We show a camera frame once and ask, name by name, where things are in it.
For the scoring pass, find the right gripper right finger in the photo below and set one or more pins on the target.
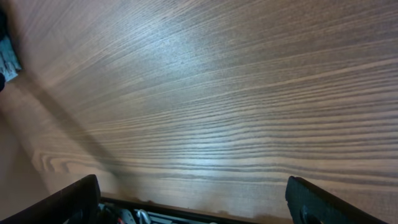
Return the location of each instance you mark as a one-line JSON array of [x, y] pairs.
[[308, 204]]

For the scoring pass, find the folded grey patterned cloth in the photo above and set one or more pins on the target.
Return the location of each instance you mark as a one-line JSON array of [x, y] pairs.
[[12, 64]]

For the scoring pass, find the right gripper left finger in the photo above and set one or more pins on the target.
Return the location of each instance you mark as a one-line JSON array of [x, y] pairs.
[[80, 198]]

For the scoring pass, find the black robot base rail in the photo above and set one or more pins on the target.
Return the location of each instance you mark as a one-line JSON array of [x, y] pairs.
[[133, 212]]

